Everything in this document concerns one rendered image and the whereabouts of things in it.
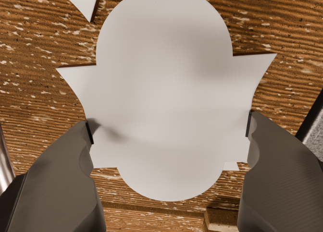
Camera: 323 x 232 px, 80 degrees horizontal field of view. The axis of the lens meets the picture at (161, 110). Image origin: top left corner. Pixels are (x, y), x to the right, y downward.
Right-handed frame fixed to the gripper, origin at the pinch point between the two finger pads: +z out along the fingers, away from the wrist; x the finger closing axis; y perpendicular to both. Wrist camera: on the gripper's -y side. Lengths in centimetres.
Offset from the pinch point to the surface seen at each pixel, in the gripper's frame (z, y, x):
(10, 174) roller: 10.9, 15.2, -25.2
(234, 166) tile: 5.3, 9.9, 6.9
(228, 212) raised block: 7.9, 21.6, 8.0
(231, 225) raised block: 6.0, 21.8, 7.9
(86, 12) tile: 7.5, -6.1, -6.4
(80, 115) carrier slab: 8.6, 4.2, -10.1
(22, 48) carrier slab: 8.6, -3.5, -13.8
